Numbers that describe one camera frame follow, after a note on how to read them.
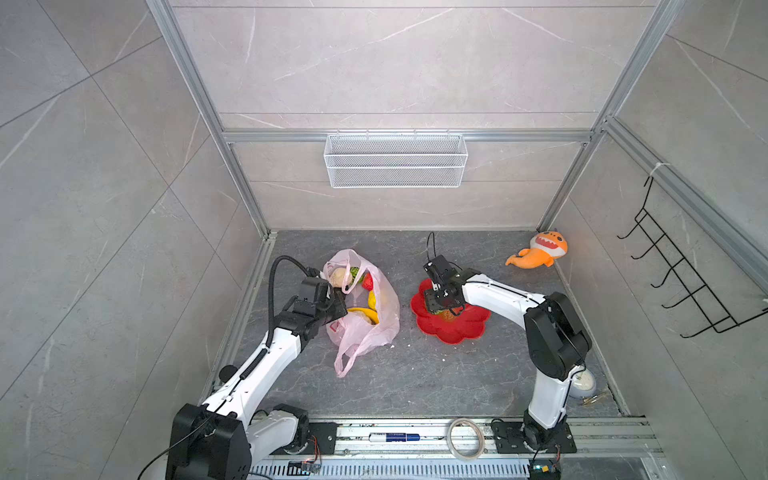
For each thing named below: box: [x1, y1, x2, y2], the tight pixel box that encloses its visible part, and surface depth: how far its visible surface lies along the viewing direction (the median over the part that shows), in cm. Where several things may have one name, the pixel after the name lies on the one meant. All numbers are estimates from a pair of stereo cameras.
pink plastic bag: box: [324, 249, 401, 378], surface depth 83 cm
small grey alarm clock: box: [569, 368, 597, 398], surface depth 80 cm
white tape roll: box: [446, 418, 485, 461], surface depth 76 cm
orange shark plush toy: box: [505, 230, 569, 269], surface depth 108 cm
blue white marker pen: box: [368, 432, 421, 442], surface depth 74 cm
